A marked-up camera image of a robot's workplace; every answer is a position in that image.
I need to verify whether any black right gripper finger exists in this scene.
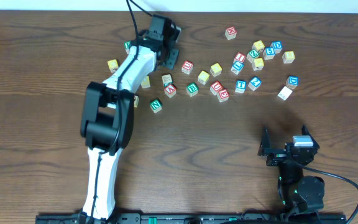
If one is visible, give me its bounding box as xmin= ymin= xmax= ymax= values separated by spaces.
xmin=301 ymin=125 xmax=318 ymax=145
xmin=259 ymin=127 xmax=272 ymax=155

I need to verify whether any yellow O block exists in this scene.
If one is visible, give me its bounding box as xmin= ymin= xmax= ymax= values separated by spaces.
xmin=141 ymin=75 xmax=150 ymax=88

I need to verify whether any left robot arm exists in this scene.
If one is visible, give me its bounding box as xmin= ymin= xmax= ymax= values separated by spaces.
xmin=78 ymin=14 xmax=181 ymax=223

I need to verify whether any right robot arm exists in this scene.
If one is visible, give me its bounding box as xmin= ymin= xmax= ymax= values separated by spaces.
xmin=258 ymin=126 xmax=325 ymax=222

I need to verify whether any green F block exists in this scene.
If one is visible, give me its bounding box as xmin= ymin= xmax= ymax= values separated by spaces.
xmin=124 ymin=41 xmax=131 ymax=54

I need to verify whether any red U block upper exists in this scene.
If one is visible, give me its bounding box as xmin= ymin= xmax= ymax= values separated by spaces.
xmin=181 ymin=60 xmax=194 ymax=75

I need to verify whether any red u block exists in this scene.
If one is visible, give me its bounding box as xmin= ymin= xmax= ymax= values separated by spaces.
xmin=209 ymin=81 xmax=223 ymax=95
xmin=181 ymin=60 xmax=194 ymax=75

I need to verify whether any plain white block right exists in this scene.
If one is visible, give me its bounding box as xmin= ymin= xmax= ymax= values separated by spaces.
xmin=277 ymin=86 xmax=293 ymax=101

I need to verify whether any blue D block right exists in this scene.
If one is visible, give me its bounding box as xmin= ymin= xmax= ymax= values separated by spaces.
xmin=285 ymin=75 xmax=299 ymax=90

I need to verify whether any blue d block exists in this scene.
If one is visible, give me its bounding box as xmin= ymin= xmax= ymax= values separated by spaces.
xmin=270 ymin=41 xmax=283 ymax=54
xmin=285 ymin=75 xmax=299 ymax=90

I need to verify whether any red A block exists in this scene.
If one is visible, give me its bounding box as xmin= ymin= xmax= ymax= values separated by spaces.
xmin=164 ymin=83 xmax=177 ymax=98

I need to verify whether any yellow block centre lower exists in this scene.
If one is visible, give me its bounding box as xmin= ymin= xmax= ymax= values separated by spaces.
xmin=198 ymin=70 xmax=210 ymax=85

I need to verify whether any yellow block far left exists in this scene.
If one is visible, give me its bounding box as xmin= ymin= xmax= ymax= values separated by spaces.
xmin=107 ymin=59 xmax=119 ymax=73

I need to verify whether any green B block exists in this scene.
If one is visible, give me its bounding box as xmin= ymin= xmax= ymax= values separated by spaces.
xmin=186 ymin=83 xmax=199 ymax=97

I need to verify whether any blue 2 block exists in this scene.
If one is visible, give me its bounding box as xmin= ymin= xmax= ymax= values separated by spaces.
xmin=248 ymin=77 xmax=262 ymax=91

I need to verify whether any yellow block centre upper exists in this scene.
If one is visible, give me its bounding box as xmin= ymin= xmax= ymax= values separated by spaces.
xmin=210 ymin=63 xmax=223 ymax=77

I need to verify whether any blue T block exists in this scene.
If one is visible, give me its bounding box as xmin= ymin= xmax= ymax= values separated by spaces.
xmin=235 ymin=80 xmax=247 ymax=93

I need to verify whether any red E block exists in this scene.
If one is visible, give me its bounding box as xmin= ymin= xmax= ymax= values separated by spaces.
xmin=216 ymin=88 xmax=229 ymax=102

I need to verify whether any red block top right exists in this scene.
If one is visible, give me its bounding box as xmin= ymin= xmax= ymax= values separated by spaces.
xmin=225 ymin=26 xmax=237 ymax=40

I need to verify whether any green N block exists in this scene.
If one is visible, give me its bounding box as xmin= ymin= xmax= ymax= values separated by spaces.
xmin=150 ymin=99 xmax=162 ymax=113

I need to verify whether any monkey picture block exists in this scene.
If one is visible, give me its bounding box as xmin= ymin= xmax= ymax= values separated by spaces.
xmin=134 ymin=95 xmax=139 ymax=108

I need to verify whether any red U block lower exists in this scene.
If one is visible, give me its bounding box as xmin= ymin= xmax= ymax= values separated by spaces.
xmin=209 ymin=81 xmax=223 ymax=95

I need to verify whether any yellow 8 block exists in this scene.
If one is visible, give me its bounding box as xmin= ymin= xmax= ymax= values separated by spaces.
xmin=282 ymin=51 xmax=295 ymax=64

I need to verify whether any red I block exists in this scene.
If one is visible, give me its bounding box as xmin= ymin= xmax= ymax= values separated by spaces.
xmin=233 ymin=52 xmax=246 ymax=63

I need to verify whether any blue L block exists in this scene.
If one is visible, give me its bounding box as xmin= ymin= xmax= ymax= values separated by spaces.
xmin=231 ymin=61 xmax=244 ymax=75

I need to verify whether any yellow block under Z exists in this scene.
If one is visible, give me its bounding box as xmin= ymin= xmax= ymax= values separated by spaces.
xmin=252 ymin=58 xmax=264 ymax=71

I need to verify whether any blue 5 block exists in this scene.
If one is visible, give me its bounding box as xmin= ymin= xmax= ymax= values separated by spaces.
xmin=263 ymin=47 xmax=275 ymax=60

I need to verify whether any blue D block upper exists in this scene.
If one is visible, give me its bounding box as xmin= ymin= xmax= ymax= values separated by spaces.
xmin=270 ymin=41 xmax=283 ymax=54

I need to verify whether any green Z block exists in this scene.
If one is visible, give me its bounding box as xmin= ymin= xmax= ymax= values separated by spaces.
xmin=246 ymin=49 xmax=260 ymax=63

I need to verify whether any yellow block above Z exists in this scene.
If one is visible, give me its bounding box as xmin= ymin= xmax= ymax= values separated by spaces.
xmin=252 ymin=40 xmax=265 ymax=53

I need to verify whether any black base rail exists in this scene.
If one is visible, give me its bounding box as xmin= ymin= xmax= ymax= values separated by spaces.
xmin=35 ymin=212 xmax=346 ymax=224

